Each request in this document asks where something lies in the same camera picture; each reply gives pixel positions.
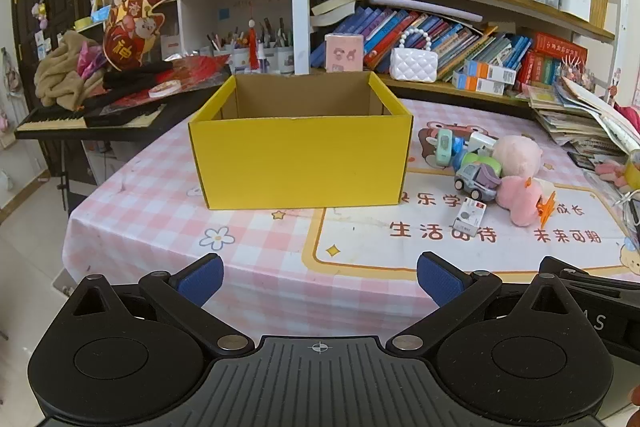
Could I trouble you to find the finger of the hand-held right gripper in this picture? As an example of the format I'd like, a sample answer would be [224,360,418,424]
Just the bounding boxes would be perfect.
[539,256,640,294]

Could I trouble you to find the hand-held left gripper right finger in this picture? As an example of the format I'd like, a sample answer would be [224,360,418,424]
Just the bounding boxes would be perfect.
[387,252,576,357]

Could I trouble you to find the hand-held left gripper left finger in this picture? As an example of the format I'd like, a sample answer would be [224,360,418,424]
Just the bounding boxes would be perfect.
[65,253,256,358]

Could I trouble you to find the green toy bottle blue cap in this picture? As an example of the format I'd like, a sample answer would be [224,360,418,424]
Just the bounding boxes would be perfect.
[461,151,502,174]

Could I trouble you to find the pink plush toy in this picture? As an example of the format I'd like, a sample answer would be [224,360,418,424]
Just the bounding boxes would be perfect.
[491,134,547,227]

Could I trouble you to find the mint green toy phone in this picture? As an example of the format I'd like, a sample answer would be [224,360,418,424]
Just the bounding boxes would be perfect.
[431,128,454,168]

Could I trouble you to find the yellow cardboard box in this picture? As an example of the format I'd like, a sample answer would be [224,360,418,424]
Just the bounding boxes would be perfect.
[188,72,415,211]

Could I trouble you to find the small white carton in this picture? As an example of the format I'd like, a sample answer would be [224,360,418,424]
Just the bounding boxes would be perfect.
[451,197,489,237]

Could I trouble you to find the grey toy truck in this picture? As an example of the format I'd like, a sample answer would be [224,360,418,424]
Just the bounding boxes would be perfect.
[453,161,504,206]

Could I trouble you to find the white charger plug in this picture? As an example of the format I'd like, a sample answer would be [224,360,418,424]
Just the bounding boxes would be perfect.
[468,132,497,156]

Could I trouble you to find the stack of paper booklets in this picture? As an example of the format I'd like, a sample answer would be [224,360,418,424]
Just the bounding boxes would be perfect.
[527,77,640,158]

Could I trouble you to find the black keyboard stand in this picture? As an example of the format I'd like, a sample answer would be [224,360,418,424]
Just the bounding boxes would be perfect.
[54,139,72,214]

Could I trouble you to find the pile of red paper decorations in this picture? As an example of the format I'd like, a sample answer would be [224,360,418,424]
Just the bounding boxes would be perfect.
[102,54,232,108]

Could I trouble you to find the black cloth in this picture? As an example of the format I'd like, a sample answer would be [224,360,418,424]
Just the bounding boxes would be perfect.
[102,62,174,90]

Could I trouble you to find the white quilted purse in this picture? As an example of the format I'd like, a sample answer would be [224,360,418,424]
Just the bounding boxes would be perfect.
[390,28,439,83]

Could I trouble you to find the black electronic keyboard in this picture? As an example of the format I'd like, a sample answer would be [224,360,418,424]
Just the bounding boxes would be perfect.
[15,99,173,142]

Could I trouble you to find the set of red books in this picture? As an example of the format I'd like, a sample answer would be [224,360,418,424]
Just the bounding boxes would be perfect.
[520,32,589,86]

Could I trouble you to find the row of pen cups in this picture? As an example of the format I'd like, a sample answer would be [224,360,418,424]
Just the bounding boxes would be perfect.
[207,19,296,75]

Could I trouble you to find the red tassel ornament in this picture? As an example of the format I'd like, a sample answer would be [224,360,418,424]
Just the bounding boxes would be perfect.
[247,19,261,72]

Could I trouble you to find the pink cup with stickers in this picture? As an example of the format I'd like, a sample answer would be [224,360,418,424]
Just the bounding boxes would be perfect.
[325,33,364,73]

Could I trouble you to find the red gold festive decoration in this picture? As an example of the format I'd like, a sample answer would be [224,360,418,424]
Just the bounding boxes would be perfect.
[102,0,168,72]

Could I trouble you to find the row of leaning blue books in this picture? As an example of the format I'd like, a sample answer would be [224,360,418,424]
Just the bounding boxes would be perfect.
[310,4,533,84]

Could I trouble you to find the beige cloth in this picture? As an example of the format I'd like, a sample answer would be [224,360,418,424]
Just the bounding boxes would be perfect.
[34,31,108,110]

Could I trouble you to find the white cabinet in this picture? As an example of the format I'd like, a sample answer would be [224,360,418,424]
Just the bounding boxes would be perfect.
[172,0,296,76]

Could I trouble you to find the white rolled paper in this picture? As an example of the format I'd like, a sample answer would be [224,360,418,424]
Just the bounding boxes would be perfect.
[370,0,482,23]

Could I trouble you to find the cream paperback books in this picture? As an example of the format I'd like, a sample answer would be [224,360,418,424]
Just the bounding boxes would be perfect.
[311,0,364,26]

